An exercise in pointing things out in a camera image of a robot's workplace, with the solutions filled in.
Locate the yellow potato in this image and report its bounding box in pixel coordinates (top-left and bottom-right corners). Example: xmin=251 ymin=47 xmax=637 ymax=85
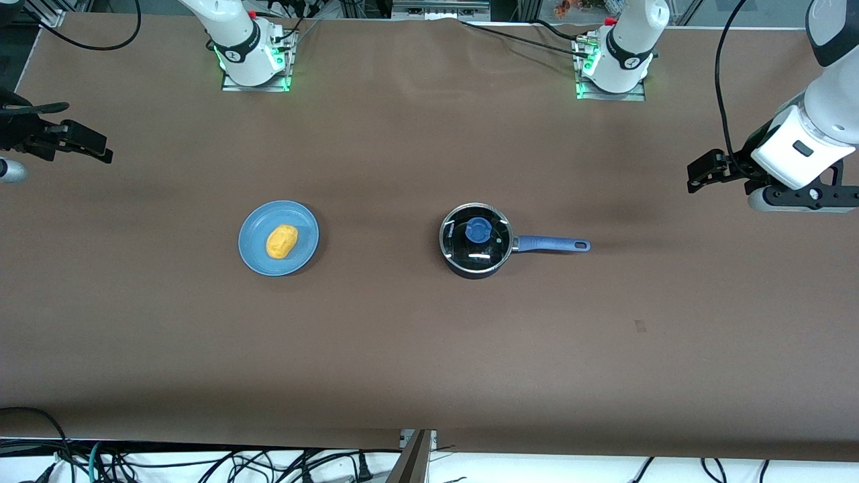
xmin=266 ymin=224 xmax=299 ymax=260

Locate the glass lid blue knob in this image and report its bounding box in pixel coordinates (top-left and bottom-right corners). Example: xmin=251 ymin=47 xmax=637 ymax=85
xmin=440 ymin=203 xmax=514 ymax=259

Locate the blue plate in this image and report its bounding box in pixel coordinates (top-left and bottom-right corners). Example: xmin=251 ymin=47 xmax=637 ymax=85
xmin=238 ymin=200 xmax=321 ymax=277

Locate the brown table cover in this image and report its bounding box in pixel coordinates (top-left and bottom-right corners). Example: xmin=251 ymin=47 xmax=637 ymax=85
xmin=0 ymin=12 xmax=859 ymax=464

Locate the aluminium profile bar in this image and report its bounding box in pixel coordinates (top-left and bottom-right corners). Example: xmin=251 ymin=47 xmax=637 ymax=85
xmin=386 ymin=429 xmax=437 ymax=483

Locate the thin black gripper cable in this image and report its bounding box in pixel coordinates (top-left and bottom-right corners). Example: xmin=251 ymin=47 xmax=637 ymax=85
xmin=0 ymin=101 xmax=70 ymax=115

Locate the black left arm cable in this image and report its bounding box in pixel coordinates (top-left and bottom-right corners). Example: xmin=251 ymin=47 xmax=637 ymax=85
xmin=715 ymin=0 xmax=749 ymax=168

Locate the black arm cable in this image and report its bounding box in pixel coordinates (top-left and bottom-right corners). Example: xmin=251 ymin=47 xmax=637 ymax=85
xmin=715 ymin=0 xmax=749 ymax=168
xmin=37 ymin=0 xmax=142 ymax=52

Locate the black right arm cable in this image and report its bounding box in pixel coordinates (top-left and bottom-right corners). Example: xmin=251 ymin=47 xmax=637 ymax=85
xmin=37 ymin=0 xmax=142 ymax=52

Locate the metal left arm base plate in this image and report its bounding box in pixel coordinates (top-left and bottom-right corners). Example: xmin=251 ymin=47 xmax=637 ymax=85
xmin=575 ymin=37 xmax=646 ymax=101

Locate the black pot blue handle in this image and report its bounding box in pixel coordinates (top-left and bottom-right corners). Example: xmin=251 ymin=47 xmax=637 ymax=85
xmin=440 ymin=203 xmax=591 ymax=279

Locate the short black base cable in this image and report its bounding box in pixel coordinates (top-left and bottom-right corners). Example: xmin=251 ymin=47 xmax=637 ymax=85
xmin=530 ymin=19 xmax=591 ymax=41

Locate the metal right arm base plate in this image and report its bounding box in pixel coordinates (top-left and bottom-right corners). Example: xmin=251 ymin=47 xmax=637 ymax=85
xmin=221 ymin=30 xmax=296 ymax=93

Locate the long black base cable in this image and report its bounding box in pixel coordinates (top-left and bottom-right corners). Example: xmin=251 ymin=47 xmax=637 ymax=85
xmin=460 ymin=19 xmax=588 ymax=54

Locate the black looped cable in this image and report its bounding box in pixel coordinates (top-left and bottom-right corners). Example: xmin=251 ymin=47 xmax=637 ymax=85
xmin=0 ymin=407 xmax=71 ymax=470

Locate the aluminium frame rail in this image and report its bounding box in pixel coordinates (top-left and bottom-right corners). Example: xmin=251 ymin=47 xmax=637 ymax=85
xmin=391 ymin=0 xmax=492 ymax=21

